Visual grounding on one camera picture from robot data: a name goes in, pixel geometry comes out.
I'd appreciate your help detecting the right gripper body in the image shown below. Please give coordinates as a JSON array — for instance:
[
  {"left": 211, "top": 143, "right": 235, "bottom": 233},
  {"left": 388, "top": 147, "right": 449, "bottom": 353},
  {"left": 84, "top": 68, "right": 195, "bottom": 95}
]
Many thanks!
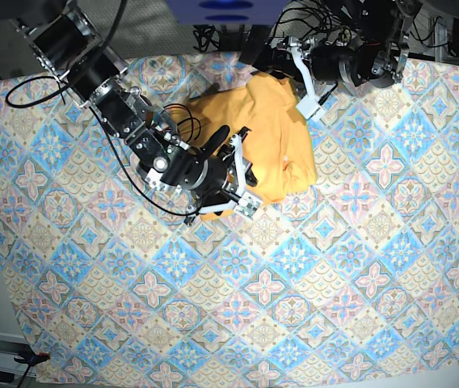
[{"left": 183, "top": 125, "right": 261, "bottom": 226}]

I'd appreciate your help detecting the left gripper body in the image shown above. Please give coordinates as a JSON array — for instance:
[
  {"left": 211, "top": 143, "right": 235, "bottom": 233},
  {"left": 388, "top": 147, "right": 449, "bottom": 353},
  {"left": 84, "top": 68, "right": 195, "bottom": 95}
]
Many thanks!
[{"left": 276, "top": 36, "right": 361, "bottom": 120}]

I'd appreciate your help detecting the yellow T-shirt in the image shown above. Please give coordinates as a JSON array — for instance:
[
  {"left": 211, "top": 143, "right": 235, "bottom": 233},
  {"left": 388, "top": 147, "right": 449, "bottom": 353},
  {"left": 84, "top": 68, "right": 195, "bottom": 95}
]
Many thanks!
[{"left": 187, "top": 73, "right": 318, "bottom": 205}]

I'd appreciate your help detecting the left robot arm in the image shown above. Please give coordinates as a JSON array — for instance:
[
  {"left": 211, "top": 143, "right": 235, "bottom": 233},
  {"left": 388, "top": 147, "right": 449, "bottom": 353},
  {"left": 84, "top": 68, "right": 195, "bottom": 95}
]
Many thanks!
[{"left": 251, "top": 1, "right": 422, "bottom": 120}]

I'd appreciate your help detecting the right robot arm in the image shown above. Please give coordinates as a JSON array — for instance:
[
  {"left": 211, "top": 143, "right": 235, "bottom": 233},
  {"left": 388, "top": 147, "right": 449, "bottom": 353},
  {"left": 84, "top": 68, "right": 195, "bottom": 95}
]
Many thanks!
[{"left": 12, "top": 1, "right": 263, "bottom": 225}]

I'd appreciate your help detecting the black clamp at table edge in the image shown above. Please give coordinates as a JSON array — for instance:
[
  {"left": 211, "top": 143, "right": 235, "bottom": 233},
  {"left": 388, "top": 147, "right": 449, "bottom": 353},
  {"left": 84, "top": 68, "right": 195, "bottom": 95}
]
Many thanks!
[{"left": 238, "top": 25, "right": 272, "bottom": 65}]

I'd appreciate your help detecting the patterned blue tile tablecloth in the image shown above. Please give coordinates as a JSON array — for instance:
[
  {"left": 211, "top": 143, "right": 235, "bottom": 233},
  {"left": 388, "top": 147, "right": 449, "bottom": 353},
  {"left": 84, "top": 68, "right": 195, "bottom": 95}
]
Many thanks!
[{"left": 0, "top": 53, "right": 459, "bottom": 387}]

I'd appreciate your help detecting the orange black clamp bottom left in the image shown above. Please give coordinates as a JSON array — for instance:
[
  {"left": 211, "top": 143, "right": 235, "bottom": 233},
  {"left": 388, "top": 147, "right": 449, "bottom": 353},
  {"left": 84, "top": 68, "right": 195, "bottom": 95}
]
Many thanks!
[{"left": 14, "top": 352, "right": 50, "bottom": 367}]

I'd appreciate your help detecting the purple base camera mount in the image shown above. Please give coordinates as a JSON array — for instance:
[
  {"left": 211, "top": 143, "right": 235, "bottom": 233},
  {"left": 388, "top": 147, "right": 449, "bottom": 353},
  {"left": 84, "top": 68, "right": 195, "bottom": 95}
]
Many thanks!
[{"left": 166, "top": 0, "right": 288, "bottom": 25}]

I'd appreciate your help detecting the white aluminium rail box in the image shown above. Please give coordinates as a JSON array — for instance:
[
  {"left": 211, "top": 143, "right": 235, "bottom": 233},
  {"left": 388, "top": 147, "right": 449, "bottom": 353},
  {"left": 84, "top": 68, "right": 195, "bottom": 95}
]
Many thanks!
[{"left": 0, "top": 332, "right": 32, "bottom": 376}]

